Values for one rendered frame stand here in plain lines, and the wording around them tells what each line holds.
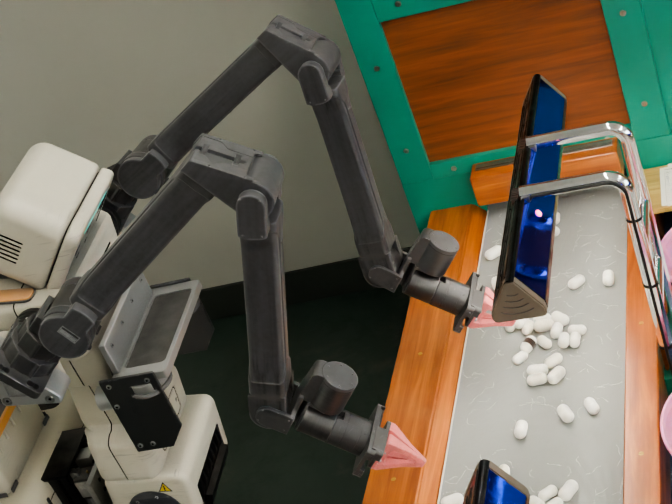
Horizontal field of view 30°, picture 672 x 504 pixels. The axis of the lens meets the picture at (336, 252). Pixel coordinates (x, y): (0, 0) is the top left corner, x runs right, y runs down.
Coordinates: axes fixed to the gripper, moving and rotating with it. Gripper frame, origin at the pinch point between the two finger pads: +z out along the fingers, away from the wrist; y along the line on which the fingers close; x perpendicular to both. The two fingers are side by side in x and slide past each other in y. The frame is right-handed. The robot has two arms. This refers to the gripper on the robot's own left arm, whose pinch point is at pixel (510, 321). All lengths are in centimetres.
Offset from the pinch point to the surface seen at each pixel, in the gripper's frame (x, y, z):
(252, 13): 41, 133, -69
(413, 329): 17.1, 7.9, -12.4
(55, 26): 69, 130, -119
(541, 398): 2.4, -13.1, 8.1
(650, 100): -26, 48, 14
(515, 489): -29, -66, -8
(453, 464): 11.4, -26.6, -2.5
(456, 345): 12.5, 3.0, -5.0
